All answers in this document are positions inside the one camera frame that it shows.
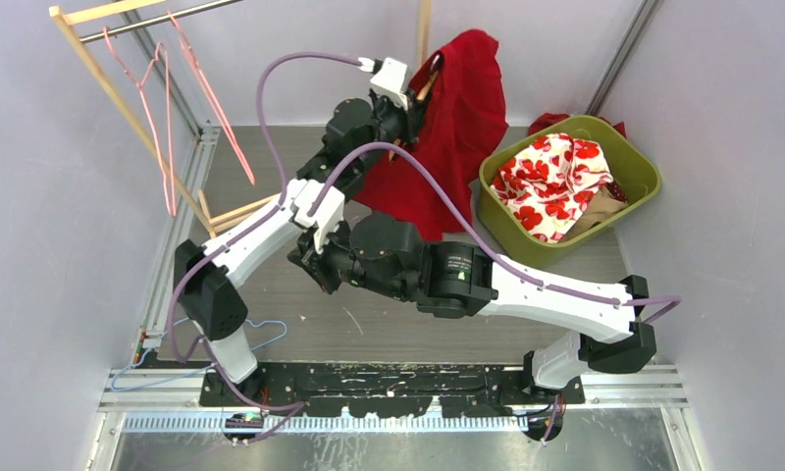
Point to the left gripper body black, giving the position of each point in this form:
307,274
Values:
398,124

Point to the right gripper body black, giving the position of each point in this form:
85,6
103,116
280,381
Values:
337,262

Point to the red garment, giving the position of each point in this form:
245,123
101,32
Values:
465,123

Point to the poppy print white skirt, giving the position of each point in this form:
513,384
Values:
548,184

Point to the tan brown skirt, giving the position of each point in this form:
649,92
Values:
603,206

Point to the pink wire hanger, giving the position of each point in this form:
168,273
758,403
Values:
152,117

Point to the red polka dot skirt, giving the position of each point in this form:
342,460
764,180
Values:
615,191

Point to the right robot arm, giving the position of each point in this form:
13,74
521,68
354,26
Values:
453,280

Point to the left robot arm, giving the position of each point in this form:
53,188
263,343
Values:
208,276

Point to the crumpled red cloth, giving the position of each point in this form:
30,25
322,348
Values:
549,119

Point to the green plastic laundry basket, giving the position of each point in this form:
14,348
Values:
635,173

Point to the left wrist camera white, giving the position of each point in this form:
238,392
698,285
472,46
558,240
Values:
389,79

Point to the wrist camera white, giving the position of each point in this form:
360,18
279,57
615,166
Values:
316,208
389,79

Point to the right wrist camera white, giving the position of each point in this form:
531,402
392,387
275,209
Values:
316,208

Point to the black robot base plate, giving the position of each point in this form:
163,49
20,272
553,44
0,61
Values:
389,390

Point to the aluminium corner rail right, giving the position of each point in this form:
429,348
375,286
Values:
635,31

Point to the metal clothes rail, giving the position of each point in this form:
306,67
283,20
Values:
118,8

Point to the aluminium floor rail front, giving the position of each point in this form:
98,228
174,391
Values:
163,410

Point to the wooden clothes rack frame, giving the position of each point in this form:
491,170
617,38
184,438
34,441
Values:
225,221

